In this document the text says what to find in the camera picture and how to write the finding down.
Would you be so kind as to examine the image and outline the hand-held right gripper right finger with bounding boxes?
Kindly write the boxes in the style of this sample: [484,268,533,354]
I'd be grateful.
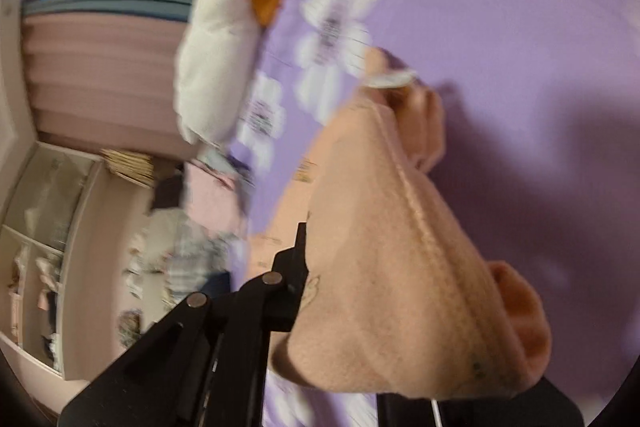
[376,376,586,427]

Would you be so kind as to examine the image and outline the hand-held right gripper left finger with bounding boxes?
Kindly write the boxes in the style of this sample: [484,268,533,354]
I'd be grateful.
[59,222,308,427]

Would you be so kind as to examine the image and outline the orange printed baby shirt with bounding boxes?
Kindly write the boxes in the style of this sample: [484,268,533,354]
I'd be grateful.
[247,47,553,400]

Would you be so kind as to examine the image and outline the pile of pink folded clothes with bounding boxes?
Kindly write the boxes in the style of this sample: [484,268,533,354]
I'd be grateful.
[185,157,251,233]

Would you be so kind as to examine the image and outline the pile of white clothes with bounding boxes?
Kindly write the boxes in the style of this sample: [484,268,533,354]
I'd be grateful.
[122,227,168,300]

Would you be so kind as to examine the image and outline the beige clothes on shelf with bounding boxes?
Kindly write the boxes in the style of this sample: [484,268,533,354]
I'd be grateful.
[35,254,63,314]

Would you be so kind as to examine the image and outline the dark clothes on shelf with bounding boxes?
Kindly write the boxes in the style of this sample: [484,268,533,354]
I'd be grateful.
[42,332,64,369]

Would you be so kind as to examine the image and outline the mixed clothes on shelf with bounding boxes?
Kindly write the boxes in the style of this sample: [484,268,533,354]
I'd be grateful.
[7,247,27,299]

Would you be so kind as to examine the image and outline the navy blue cloth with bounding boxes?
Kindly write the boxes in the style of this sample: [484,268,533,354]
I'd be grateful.
[200,269,233,300]

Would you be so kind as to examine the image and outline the grey plaid blanket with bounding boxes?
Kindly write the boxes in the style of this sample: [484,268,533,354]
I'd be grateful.
[160,222,246,303]

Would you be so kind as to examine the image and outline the dark brown cloth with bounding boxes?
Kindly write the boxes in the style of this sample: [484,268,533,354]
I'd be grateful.
[150,174,188,210]

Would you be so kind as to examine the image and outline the green patterned cloth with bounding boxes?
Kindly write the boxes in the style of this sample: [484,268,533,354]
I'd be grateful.
[117,309,144,348]

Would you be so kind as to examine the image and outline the small yellow pleated curtain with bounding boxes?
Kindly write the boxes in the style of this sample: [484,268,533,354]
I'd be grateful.
[100,148,156,188]

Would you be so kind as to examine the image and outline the white shelf unit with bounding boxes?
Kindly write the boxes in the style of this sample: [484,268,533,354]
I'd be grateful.
[0,142,103,380]

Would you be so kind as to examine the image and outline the white duck plush toy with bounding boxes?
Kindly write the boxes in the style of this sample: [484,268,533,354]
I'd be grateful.
[174,0,312,145]

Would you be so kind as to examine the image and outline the pink curtain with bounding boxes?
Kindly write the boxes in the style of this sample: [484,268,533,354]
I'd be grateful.
[20,9,211,158]

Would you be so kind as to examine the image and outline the purple floral bedsheet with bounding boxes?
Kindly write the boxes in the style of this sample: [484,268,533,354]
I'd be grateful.
[227,0,640,427]

